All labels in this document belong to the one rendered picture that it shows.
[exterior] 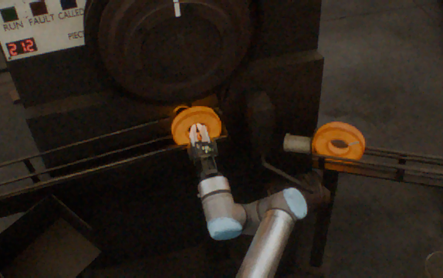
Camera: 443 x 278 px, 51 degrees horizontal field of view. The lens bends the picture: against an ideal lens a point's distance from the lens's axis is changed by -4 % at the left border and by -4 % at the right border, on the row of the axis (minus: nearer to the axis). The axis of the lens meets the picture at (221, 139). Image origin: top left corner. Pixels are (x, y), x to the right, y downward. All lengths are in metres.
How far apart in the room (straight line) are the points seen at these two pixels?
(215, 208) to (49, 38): 0.66
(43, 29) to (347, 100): 1.88
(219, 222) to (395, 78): 1.94
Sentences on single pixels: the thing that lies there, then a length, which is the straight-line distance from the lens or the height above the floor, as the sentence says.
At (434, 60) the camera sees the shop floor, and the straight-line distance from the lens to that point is 3.29.
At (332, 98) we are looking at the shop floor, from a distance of 2.83.
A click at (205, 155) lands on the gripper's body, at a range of 1.42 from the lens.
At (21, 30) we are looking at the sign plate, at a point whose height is 1.15.
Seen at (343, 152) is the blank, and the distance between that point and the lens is 1.57.
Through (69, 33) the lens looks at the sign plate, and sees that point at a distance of 1.41.
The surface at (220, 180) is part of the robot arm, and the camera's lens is 1.40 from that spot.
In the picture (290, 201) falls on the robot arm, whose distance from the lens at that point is 1.34.
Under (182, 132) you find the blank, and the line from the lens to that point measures 1.53.
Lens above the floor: 1.80
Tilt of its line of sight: 45 degrees down
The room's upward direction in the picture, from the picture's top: 4 degrees counter-clockwise
